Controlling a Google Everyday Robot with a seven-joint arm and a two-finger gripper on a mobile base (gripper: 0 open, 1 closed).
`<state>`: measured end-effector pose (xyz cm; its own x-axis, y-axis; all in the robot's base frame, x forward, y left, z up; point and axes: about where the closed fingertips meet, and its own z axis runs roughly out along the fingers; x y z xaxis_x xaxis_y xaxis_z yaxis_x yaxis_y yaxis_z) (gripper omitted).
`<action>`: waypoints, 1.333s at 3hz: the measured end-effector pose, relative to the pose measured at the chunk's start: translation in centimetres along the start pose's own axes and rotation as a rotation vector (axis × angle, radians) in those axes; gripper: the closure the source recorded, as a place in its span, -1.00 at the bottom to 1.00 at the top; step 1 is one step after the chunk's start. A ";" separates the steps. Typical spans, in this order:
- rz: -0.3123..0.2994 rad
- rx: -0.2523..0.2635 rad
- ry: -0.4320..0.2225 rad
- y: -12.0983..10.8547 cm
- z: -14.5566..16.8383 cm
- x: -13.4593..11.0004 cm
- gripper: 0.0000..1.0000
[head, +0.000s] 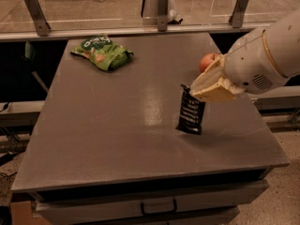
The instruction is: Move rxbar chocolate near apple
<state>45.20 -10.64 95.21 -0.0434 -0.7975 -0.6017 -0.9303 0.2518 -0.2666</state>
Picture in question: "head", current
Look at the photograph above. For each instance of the right metal bracket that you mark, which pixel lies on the right metal bracket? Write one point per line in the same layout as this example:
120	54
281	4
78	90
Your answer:
238	14

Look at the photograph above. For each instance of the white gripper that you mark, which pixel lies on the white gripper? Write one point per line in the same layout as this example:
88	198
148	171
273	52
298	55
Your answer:
249	63

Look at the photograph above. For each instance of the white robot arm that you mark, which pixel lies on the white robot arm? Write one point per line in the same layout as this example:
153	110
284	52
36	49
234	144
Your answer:
283	41

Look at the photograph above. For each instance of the metal rail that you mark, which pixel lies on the metal rail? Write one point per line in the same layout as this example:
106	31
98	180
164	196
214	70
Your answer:
130	31

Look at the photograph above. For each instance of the left metal bracket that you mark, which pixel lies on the left metal bracket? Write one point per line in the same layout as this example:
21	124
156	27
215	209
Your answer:
42	27

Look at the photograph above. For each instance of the green chip bag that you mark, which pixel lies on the green chip bag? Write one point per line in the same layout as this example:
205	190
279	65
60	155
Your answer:
103	52

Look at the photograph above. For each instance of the grey drawer with handle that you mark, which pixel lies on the grey drawer with handle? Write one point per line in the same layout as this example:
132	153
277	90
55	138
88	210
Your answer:
200	206

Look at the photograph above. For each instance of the middle metal bracket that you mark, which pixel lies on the middle metal bracket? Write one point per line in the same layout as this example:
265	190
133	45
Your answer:
162	13

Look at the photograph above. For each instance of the metal bracket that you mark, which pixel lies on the metal bracket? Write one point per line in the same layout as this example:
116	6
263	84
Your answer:
42	27
238	14
162	13

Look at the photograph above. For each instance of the black rxbar chocolate bar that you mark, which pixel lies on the black rxbar chocolate bar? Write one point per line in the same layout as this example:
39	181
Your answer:
191	113

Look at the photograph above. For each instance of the red apple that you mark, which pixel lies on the red apple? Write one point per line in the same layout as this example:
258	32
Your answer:
207	60

